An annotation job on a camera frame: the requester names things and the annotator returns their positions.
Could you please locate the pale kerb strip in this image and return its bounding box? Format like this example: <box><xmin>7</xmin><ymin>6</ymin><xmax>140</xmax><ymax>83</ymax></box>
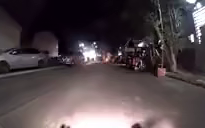
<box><xmin>0</xmin><ymin>64</ymin><xmax>68</xmax><ymax>81</ymax></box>

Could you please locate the grey pavement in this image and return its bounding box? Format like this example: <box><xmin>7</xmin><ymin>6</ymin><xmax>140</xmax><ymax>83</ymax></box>
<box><xmin>165</xmin><ymin>69</ymin><xmax>205</xmax><ymax>90</ymax></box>

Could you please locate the dark parked vehicle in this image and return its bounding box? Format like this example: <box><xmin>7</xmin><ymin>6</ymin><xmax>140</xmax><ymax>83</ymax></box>
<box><xmin>118</xmin><ymin>37</ymin><xmax>158</xmax><ymax>72</ymax></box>

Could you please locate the white car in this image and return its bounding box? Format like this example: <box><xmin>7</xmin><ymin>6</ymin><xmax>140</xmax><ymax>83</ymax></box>
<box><xmin>0</xmin><ymin>47</ymin><xmax>50</xmax><ymax>74</ymax></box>

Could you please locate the building with lit front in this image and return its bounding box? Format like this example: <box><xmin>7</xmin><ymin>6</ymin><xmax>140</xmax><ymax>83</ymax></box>
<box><xmin>176</xmin><ymin>0</ymin><xmax>205</xmax><ymax>74</ymax></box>

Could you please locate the robot's own part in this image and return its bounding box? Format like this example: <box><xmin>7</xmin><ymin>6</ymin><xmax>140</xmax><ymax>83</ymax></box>
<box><xmin>59</xmin><ymin>123</ymin><xmax>71</xmax><ymax>128</ymax></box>
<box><xmin>131</xmin><ymin>122</ymin><xmax>143</xmax><ymax>128</ymax></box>

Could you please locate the brightly lit building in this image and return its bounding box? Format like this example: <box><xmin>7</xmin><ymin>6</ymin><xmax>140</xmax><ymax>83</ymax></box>
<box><xmin>77</xmin><ymin>41</ymin><xmax>98</xmax><ymax>63</ymax></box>

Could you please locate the tree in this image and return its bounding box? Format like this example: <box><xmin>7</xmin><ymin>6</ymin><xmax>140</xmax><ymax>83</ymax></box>
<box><xmin>146</xmin><ymin>0</ymin><xmax>188</xmax><ymax>73</ymax></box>

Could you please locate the small red box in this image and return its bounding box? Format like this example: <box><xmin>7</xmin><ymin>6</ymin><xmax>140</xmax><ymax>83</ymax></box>
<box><xmin>157</xmin><ymin>67</ymin><xmax>167</xmax><ymax>79</ymax></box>

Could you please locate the dark grey asphalt road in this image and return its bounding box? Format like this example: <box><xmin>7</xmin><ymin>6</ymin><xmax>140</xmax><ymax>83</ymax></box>
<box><xmin>0</xmin><ymin>61</ymin><xmax>205</xmax><ymax>128</ymax></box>

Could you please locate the pale building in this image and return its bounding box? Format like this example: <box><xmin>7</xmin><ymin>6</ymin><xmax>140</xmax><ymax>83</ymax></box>
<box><xmin>31</xmin><ymin>31</ymin><xmax>60</xmax><ymax>58</ymax></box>
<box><xmin>0</xmin><ymin>5</ymin><xmax>23</xmax><ymax>57</ymax></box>

